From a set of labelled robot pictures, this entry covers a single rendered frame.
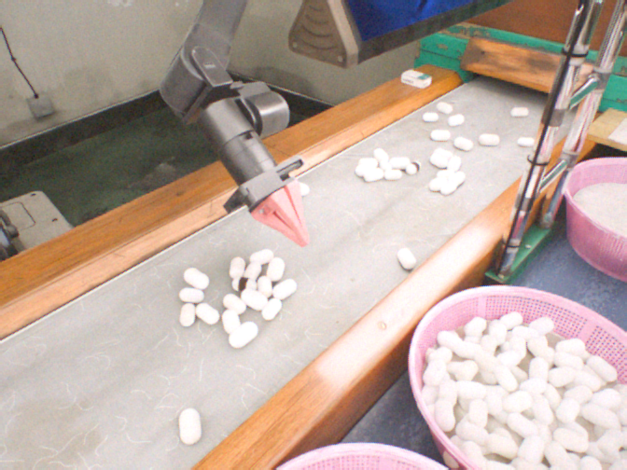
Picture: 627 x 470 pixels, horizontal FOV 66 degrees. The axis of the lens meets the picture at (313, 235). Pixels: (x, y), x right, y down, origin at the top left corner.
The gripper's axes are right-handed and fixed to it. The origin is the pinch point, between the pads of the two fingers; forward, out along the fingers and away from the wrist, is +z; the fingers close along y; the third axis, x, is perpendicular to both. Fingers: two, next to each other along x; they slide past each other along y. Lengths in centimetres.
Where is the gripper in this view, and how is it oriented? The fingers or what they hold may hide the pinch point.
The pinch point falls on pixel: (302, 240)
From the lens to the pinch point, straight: 60.4
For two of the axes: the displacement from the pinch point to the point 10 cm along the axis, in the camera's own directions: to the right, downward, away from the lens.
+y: 6.8, -4.6, 5.7
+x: -4.7, 3.3, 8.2
